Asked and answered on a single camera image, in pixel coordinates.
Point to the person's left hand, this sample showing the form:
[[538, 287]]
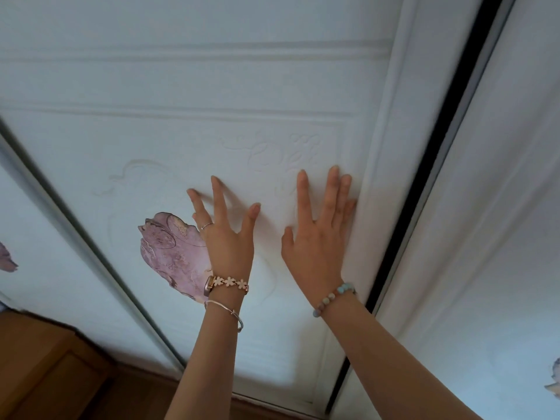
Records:
[[229, 253]]

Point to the person's right hand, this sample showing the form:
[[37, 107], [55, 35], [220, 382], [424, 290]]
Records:
[[317, 258]]

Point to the white sliding-door wardrobe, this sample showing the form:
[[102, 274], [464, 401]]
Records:
[[218, 83]]

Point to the person's left forearm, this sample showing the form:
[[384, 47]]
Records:
[[205, 367]]

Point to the person's right forearm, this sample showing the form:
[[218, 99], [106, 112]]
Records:
[[385, 367]]

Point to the thin silver bangle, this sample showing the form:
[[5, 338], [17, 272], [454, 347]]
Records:
[[223, 307]]

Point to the wooden nightstand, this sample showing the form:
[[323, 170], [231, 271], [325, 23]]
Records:
[[39, 367]]

